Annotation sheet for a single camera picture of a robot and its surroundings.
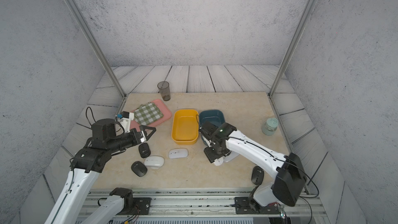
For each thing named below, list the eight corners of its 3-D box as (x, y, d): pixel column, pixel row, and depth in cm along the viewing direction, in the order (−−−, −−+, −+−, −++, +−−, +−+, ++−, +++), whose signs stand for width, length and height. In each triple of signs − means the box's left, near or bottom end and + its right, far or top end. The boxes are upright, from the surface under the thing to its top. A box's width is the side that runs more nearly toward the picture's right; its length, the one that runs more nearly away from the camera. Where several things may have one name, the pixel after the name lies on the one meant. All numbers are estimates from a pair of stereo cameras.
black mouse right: (252, 184, 81) (254, 183, 79) (249, 168, 87) (250, 166, 84) (265, 184, 81) (266, 183, 79) (261, 168, 87) (262, 166, 84)
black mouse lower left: (130, 169, 87) (128, 167, 85) (137, 160, 90) (136, 159, 88) (141, 179, 83) (140, 177, 81) (149, 170, 86) (148, 168, 85)
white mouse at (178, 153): (168, 158, 91) (168, 157, 89) (170, 149, 94) (169, 148, 92) (188, 158, 91) (187, 157, 89) (188, 149, 94) (188, 148, 92)
